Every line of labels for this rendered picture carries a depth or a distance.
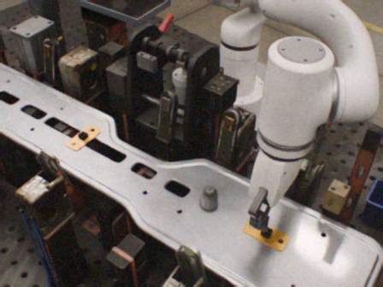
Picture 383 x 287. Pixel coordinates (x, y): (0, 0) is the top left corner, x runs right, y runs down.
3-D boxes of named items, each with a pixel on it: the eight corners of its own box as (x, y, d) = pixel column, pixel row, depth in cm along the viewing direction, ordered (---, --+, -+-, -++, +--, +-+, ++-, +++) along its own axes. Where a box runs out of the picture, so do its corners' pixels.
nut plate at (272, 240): (241, 231, 86) (241, 226, 85) (250, 217, 88) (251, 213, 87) (281, 252, 82) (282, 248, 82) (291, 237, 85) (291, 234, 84)
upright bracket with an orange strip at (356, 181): (312, 283, 111) (366, 128, 77) (314, 278, 112) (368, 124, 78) (323, 289, 110) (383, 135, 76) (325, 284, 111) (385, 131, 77)
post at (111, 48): (114, 161, 142) (97, 48, 114) (125, 151, 145) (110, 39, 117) (126, 167, 140) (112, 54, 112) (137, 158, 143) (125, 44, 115)
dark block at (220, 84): (198, 209, 128) (202, 86, 99) (212, 194, 132) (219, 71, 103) (214, 218, 126) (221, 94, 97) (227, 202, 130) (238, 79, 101)
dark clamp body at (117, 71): (109, 178, 137) (91, 70, 111) (138, 152, 145) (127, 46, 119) (138, 193, 132) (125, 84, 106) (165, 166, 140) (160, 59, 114)
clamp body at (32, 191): (39, 285, 110) (-2, 191, 87) (75, 251, 118) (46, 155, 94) (66, 306, 107) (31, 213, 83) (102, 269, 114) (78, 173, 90)
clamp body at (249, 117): (203, 228, 123) (207, 122, 98) (226, 202, 130) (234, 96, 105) (232, 245, 119) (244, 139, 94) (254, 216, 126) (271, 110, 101)
